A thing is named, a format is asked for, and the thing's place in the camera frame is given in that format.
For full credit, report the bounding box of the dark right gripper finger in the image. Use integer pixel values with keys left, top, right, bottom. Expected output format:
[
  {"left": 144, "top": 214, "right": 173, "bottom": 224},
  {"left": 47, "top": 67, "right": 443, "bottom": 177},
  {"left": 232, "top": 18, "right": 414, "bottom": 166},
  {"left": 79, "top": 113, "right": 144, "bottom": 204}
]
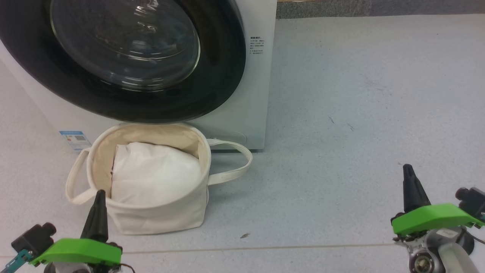
[{"left": 402, "top": 164, "right": 432, "bottom": 213}]

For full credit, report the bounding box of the cream canvas laundry basket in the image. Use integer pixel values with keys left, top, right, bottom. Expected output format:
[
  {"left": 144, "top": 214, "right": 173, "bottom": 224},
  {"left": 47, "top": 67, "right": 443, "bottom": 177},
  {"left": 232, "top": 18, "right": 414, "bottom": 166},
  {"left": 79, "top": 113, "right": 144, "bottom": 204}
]
[{"left": 65, "top": 122, "right": 253, "bottom": 235}]

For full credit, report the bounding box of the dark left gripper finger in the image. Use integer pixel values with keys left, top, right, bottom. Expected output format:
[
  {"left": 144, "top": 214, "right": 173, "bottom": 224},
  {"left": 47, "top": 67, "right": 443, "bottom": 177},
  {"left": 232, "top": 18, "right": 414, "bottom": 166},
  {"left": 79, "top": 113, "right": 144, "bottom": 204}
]
[{"left": 81, "top": 190, "right": 109, "bottom": 243}]

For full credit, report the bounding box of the white pillow-like cloth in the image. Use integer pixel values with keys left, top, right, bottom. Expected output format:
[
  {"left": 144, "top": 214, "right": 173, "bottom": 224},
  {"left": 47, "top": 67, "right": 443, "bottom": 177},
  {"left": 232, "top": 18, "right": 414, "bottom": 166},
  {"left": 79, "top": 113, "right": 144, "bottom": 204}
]
[{"left": 111, "top": 142, "right": 202, "bottom": 207}]

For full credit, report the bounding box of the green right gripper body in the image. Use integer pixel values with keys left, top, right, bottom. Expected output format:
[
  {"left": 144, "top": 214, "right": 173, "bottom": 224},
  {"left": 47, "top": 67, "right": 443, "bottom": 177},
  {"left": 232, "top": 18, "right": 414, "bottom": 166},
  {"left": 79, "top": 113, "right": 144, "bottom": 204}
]
[{"left": 391, "top": 204, "right": 485, "bottom": 241}]

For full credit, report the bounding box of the white front-load washing machine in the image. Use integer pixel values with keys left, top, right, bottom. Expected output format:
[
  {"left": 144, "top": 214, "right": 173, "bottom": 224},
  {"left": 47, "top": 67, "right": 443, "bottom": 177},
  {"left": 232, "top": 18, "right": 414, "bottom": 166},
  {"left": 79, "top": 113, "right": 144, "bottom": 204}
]
[{"left": 0, "top": 0, "right": 277, "bottom": 150}]

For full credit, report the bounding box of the blue energy label sticker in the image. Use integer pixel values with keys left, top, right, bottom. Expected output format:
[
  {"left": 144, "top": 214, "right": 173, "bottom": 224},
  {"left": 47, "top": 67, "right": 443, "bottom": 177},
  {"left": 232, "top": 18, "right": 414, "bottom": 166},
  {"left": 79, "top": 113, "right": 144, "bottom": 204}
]
[{"left": 59, "top": 131, "right": 91, "bottom": 151}]

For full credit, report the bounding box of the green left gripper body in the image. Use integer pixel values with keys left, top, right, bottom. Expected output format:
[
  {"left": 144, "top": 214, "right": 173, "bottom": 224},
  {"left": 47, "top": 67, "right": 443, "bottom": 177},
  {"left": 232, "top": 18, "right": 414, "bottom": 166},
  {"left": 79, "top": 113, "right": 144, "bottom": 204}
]
[{"left": 30, "top": 238, "right": 122, "bottom": 273}]

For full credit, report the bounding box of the washing machine door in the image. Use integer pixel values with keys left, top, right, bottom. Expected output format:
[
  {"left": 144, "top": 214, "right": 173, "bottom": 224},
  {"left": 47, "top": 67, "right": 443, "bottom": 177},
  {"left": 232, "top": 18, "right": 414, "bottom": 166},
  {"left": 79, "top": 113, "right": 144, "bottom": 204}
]
[{"left": 0, "top": 0, "right": 247, "bottom": 124}]

